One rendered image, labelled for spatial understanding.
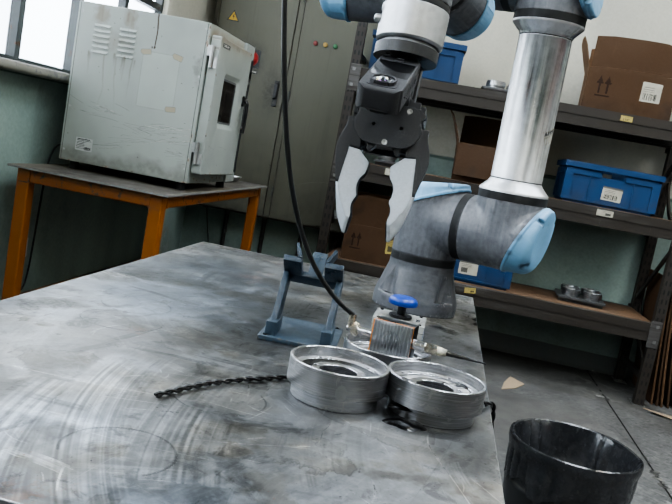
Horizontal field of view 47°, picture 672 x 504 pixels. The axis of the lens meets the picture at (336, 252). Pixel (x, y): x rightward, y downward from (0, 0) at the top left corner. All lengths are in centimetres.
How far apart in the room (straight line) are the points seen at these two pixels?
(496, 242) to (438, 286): 14
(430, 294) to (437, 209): 15
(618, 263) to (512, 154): 369
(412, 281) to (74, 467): 85
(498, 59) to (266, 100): 142
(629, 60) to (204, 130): 236
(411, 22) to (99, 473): 54
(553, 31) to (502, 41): 360
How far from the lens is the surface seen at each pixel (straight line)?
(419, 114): 84
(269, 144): 472
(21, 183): 308
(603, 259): 494
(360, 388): 77
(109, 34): 321
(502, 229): 128
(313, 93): 468
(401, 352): 89
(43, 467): 60
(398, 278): 134
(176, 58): 309
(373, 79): 77
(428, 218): 133
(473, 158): 429
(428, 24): 86
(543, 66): 130
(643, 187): 445
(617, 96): 442
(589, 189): 440
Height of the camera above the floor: 106
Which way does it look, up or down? 8 degrees down
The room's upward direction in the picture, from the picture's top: 11 degrees clockwise
